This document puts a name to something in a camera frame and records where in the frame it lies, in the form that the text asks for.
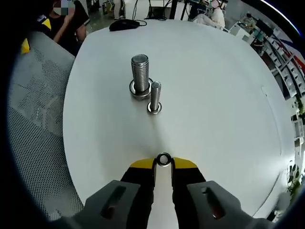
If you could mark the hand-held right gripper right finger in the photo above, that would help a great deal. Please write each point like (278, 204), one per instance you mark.
(199, 190)

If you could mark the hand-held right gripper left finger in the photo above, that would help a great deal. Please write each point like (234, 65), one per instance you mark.
(129, 190)

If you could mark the small threaded steel stud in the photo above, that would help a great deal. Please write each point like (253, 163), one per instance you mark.
(156, 95)

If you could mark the large dark washer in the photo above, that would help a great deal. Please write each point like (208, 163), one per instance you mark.
(131, 87)

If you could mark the large threaded steel stud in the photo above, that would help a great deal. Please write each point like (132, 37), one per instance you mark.
(140, 74)

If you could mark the black computer mouse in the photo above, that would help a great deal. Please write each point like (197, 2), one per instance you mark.
(124, 25)

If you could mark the grey mesh chair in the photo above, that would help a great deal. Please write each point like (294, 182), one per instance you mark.
(35, 124)

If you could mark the white desk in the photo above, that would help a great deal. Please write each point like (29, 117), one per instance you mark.
(138, 9)

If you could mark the green leafy plant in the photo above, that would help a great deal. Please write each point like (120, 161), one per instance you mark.
(294, 179)

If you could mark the white shelf with storage bins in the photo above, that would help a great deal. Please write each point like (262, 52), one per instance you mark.
(288, 66)

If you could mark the small black monitor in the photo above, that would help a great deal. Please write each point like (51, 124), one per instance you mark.
(264, 27)

